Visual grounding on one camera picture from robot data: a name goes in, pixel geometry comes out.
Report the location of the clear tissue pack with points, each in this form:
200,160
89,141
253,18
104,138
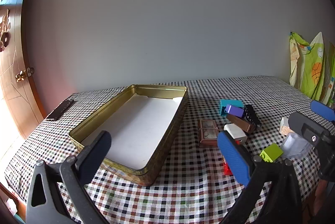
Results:
294,146

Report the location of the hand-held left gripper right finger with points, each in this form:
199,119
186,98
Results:
233,158

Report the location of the gold metal tin box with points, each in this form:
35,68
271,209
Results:
163,158

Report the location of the purple building block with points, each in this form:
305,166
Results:
234,110

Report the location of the brass door knob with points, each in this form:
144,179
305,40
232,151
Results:
21,76

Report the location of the black flat phone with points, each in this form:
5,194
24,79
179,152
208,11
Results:
59,109

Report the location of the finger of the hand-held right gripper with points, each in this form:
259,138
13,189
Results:
323,110
306,127

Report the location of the brown rectangular box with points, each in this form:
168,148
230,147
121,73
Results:
240,123

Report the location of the black studded block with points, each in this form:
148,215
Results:
251,113

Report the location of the red building block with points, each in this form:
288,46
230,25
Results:
226,169

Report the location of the white charger plug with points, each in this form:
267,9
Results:
235,132

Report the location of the teal building block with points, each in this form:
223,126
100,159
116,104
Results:
231,103

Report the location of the checkered tablecloth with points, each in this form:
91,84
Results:
183,187

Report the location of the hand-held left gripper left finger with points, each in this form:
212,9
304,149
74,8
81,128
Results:
96,153

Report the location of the brown wooden door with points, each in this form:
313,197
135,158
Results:
15,98

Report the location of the white box with cork side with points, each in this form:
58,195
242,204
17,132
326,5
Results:
284,127

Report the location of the green building block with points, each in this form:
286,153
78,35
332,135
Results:
273,151

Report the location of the copper framed case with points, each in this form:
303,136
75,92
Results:
208,132

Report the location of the green printed hanging cloth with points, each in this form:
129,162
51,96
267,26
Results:
308,69

